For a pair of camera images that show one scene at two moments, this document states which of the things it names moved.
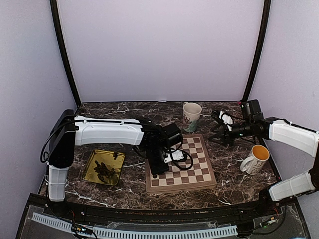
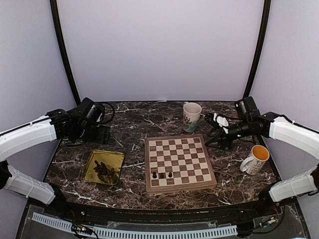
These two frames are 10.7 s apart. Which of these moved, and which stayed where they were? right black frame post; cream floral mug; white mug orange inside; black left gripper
Moved: black left gripper
Stayed: white mug orange inside; right black frame post; cream floral mug
